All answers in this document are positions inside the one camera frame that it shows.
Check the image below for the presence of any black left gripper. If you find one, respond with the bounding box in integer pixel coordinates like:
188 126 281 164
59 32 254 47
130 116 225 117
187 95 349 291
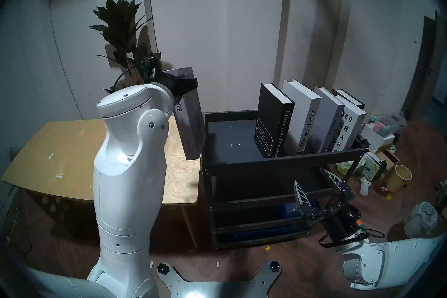
158 72 199 104

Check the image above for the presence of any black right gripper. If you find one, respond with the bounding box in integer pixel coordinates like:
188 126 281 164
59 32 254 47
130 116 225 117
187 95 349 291
294 168 364 242

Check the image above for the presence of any grey Special Issue book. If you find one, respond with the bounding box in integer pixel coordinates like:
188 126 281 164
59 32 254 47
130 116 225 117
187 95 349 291
164 67 207 161

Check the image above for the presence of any white Design Hotels yearbook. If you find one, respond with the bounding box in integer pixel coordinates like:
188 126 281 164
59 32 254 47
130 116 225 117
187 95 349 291
332 98 367 152

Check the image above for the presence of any grey Discontent book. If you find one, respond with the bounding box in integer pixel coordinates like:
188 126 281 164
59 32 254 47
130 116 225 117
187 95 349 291
309 87 346 154

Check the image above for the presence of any Arietta Mobilier book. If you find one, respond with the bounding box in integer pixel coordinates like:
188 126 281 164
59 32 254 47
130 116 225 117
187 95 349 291
282 79 322 156

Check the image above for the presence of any Crime and Punishment book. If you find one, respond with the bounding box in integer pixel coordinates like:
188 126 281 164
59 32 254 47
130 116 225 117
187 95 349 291
254 83 295 158

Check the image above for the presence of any black Century book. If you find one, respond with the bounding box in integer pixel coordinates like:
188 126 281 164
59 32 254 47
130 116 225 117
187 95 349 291
332 89 365 109

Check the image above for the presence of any black metal shelf cart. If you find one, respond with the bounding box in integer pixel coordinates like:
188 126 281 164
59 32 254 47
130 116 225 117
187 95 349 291
201 109 369 249

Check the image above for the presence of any light wooden display table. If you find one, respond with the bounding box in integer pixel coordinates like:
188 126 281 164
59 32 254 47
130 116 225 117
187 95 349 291
2 116 202 249

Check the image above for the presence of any blue bin with clear bag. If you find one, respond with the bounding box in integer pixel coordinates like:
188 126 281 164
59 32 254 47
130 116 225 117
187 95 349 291
279 200 316 217

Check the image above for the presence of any pale green plastic bag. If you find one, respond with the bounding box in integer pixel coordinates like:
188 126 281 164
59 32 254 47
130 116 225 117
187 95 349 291
335 159 367 176

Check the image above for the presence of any green and white carton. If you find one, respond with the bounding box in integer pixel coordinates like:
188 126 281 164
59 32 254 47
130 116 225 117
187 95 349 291
361 149 387 181

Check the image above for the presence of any flat blue plastic crate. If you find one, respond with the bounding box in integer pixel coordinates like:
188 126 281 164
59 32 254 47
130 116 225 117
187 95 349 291
223 222 297 240

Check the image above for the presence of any white square box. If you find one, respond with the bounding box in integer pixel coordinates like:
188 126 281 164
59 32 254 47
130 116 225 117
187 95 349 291
360 123 395 152

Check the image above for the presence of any brown cardboard box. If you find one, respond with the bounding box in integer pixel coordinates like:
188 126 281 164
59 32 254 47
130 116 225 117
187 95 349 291
375 147 402 168

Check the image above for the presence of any beige round bucket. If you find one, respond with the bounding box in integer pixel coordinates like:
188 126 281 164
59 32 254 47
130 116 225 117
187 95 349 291
385 165 412 194

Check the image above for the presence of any tall green leafy plant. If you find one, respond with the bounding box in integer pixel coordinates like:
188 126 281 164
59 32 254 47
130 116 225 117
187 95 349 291
88 0 164 93

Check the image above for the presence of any clear plastic storage box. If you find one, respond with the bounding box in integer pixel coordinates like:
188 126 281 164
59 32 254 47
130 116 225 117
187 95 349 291
373 112 407 138

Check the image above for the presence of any white bin with plastic bag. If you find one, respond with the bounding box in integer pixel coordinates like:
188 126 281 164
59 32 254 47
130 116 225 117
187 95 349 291
404 202 438 239

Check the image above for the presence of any dark brown door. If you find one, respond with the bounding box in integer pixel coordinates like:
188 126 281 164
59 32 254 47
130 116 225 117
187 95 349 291
402 9 447 121

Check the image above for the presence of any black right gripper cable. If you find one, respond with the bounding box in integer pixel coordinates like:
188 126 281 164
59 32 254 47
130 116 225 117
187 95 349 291
318 229 385 249

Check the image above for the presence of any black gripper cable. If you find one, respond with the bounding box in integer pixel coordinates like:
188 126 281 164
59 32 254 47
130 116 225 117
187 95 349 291
318 229 385 249
111 64 147 91

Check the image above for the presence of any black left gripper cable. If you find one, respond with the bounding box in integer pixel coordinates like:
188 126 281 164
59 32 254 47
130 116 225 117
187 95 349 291
111 64 147 91

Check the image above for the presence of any grey metal robot base plate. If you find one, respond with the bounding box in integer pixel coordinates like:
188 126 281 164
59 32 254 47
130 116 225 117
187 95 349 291
156 261 281 298

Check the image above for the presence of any black floor cable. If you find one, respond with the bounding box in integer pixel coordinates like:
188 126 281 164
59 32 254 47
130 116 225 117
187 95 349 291
7 231 34 259

